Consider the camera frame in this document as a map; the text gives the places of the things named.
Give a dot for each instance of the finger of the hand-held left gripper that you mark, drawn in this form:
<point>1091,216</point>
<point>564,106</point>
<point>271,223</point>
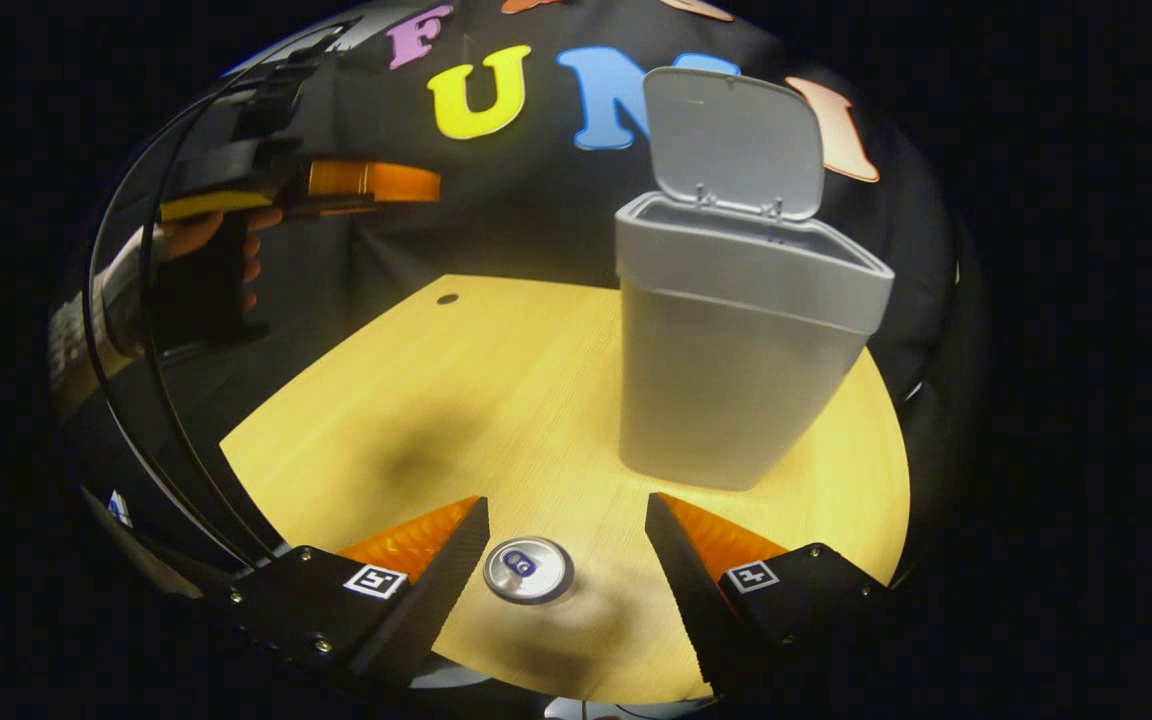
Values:
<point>386,182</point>

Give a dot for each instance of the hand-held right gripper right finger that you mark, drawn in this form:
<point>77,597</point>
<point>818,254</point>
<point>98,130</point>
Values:
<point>691,590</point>

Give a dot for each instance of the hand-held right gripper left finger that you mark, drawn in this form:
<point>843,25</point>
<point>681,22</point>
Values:
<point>436,590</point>

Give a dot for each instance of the silver pop can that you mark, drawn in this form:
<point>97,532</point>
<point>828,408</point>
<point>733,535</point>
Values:
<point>528,570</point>

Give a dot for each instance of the white desktop garbage bin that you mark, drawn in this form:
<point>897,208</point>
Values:
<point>726,370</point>

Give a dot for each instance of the wooden desktop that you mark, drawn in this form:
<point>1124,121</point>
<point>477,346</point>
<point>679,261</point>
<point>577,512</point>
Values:
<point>496,380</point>

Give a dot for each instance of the black backdrop cloth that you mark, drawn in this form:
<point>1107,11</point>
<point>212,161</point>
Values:
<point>496,220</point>

